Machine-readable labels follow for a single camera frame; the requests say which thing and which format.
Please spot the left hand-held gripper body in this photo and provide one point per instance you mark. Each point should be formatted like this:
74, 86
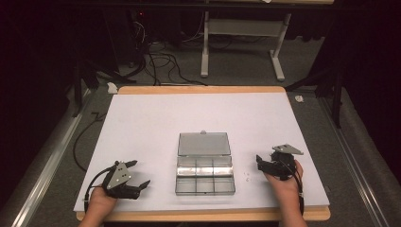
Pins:
119, 179

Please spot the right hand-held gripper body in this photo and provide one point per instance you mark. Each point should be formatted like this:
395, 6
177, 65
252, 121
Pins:
281, 164

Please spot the clear plastic compartment box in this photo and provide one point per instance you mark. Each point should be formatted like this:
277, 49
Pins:
205, 164

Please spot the person's right hand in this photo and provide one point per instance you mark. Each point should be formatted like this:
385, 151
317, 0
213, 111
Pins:
285, 186

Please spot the person's left hand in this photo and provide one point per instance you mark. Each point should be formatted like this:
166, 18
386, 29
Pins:
101, 199

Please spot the white table mat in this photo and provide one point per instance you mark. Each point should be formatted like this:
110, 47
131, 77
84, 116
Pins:
164, 126

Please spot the small white paper scrap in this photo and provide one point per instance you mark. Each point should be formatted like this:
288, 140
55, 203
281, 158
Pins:
299, 98

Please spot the crumpled white paper scrap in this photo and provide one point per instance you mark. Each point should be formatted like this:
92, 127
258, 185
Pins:
112, 88

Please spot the black metal stand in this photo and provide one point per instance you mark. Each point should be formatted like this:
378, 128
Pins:
78, 85
336, 94

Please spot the aluminium floor rail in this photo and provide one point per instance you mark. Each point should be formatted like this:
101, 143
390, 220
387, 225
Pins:
47, 164
356, 167

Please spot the white desk frame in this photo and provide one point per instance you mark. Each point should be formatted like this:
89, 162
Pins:
242, 28

